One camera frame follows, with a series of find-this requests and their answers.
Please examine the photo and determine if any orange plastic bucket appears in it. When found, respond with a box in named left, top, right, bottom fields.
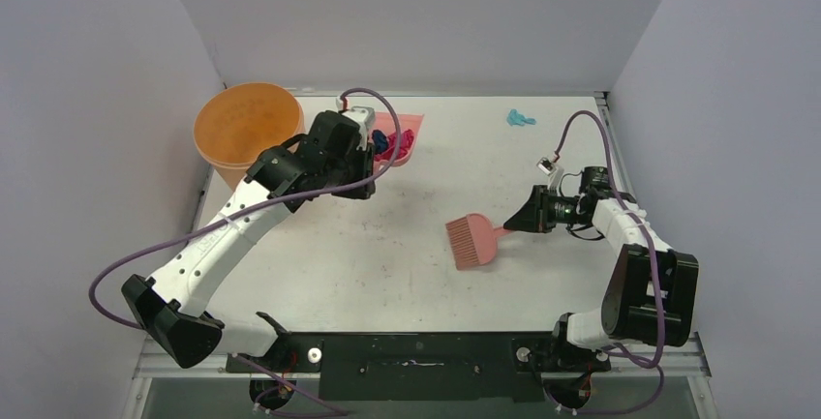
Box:
left=193, top=82, right=305, bottom=190

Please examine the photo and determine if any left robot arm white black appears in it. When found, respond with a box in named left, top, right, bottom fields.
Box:
left=121, top=106, right=376, bottom=372

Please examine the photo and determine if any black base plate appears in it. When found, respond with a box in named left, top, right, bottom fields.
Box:
left=226, top=332, right=611, bottom=403

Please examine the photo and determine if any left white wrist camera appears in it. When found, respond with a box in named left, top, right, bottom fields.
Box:
left=335, top=98, right=376, bottom=144

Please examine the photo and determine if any pink plastic dustpan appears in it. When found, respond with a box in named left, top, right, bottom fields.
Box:
left=371, top=112, right=424, bottom=170

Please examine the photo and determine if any dark blue paper scrap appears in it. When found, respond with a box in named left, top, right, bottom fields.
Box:
left=371, top=130, right=389, bottom=155

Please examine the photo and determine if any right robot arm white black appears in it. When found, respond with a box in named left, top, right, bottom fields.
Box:
left=503, top=166, right=699, bottom=370

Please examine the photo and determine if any teal paper scrap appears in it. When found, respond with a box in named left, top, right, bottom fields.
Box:
left=506, top=108, right=536, bottom=127

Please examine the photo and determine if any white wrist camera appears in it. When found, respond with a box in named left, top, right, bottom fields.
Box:
left=537, top=155, right=564, bottom=190
left=335, top=98, right=376, bottom=144

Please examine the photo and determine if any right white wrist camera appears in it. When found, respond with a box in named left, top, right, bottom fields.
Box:
left=537, top=155, right=564, bottom=190

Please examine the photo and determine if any magenta paper scrap right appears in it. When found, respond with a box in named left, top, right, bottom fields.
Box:
left=374, top=130, right=415, bottom=164

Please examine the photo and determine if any pink hand brush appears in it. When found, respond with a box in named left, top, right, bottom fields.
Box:
left=444, top=213, right=512, bottom=271

